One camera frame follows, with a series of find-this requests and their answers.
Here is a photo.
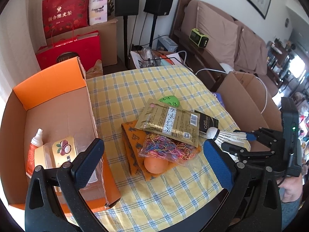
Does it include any white feather shuttlecock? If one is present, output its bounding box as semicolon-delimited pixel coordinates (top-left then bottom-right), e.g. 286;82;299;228
206;127;245;143

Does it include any black tissue pack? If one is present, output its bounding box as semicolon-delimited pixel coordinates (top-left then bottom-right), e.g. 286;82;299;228
194;110;219;136

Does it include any gold foil pouch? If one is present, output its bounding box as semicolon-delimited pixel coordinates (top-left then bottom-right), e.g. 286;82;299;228
135;99;200;147

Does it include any bag of colourful rubber bands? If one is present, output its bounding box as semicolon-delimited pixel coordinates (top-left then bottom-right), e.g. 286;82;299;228
138;132;201;166

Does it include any green egg-shaped deodorizer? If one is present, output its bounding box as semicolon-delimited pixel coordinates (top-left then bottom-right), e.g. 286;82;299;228
159;95;180;107

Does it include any orange ball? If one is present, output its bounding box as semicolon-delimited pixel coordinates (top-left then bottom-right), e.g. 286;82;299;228
144;157;169;174

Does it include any orange knitted cloth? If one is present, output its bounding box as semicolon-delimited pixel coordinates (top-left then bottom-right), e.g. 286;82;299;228
121;120;193;181

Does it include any person's right hand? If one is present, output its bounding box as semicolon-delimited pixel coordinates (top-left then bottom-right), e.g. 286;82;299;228
279;174;303;203

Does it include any open brown cardboard box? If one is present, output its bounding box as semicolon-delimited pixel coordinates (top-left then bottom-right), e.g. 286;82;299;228
215;71;283;150

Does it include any purple printed box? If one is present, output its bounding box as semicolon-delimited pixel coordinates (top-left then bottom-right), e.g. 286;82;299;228
213;92;225;108

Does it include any mangosteen snack box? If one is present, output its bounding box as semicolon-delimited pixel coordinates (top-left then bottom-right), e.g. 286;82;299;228
52;136;77;168

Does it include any orange white tube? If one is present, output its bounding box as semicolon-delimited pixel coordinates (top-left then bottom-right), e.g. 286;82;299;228
25;128;43;178

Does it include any white round lamp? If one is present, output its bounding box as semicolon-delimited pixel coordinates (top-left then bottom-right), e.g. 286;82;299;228
220;63;235;73

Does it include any orange cardboard box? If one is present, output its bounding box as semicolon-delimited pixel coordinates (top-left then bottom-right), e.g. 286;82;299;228
0;56;122;210

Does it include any brown sofa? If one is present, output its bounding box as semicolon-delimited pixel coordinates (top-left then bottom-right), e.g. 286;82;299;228
170;0;278;96

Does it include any green portable radio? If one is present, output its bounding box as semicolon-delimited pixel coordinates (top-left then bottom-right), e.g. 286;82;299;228
189;28;209;48

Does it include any grey small box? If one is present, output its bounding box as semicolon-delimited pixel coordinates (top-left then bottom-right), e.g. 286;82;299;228
156;36;178;52

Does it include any red chocolate gift bag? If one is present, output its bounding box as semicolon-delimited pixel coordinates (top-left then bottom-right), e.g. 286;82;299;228
36;30;102;71

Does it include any right black speaker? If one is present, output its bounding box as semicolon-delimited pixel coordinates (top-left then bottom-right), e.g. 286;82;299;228
143;0;173;48

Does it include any black speaker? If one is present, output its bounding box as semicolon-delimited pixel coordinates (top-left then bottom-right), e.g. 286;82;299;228
143;0;173;48
114;0;139;68

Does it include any left black speaker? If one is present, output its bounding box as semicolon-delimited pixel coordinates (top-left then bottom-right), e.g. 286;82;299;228
114;0;139;68

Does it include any red tea gift bag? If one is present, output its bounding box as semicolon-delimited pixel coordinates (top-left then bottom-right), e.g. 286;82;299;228
42;0;89;39

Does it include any white tissue roll pack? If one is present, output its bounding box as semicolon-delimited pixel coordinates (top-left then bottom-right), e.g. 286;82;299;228
88;0;108;26

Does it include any white cable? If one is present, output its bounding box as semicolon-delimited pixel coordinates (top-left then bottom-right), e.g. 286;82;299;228
195;67;269;115

